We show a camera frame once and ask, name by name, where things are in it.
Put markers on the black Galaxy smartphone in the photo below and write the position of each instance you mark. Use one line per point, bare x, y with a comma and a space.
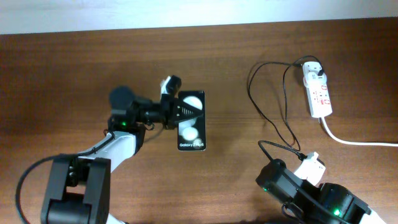
192, 133

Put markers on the white power strip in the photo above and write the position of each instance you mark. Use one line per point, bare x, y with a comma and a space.
319, 101

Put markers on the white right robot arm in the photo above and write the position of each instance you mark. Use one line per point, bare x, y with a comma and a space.
327, 203

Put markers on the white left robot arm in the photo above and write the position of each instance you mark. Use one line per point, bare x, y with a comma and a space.
79, 185

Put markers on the white charger adapter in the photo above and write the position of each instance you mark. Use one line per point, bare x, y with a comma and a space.
313, 74

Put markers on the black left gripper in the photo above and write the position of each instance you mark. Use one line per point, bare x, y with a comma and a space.
170, 111

